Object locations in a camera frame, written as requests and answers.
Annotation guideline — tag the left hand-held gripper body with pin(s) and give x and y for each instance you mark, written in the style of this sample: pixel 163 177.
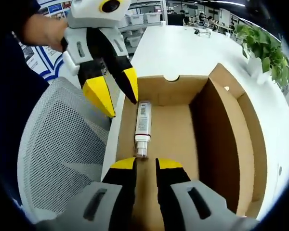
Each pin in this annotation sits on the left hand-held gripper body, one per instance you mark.
pixel 86 14

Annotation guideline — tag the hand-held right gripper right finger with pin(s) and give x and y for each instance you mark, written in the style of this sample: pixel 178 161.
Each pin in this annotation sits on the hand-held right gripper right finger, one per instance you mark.
pixel 173 190

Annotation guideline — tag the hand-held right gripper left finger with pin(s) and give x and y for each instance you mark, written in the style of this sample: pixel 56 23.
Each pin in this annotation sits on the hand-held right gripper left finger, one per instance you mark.
pixel 120 187

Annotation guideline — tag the white pump bottle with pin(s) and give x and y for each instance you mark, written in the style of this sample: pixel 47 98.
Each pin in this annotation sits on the white pump bottle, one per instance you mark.
pixel 143 122

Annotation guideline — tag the brown cardboard shoe box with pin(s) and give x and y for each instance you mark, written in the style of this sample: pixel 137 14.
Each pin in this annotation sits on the brown cardboard shoe box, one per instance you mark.
pixel 173 120

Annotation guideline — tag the person's left hand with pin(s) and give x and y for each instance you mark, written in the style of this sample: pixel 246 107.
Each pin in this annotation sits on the person's left hand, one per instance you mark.
pixel 45 31

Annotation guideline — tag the white storage shelf rack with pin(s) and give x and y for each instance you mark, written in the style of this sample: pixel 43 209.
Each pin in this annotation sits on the white storage shelf rack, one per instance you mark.
pixel 144 18

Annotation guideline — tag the grey mesh office chair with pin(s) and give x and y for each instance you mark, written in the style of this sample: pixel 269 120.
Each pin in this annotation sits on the grey mesh office chair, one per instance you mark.
pixel 62 144

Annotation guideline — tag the person's dark blue clothing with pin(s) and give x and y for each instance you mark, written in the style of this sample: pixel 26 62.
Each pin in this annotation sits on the person's dark blue clothing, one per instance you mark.
pixel 17 84

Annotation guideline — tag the small white desk gadget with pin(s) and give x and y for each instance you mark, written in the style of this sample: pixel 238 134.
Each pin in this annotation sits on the small white desk gadget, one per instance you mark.
pixel 203 33

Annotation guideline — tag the potted green plant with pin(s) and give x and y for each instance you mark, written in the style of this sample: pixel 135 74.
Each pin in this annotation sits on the potted green plant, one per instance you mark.
pixel 265 45

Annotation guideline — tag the blue white wall poster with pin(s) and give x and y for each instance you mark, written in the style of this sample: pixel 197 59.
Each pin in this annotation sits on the blue white wall poster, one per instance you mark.
pixel 48 65

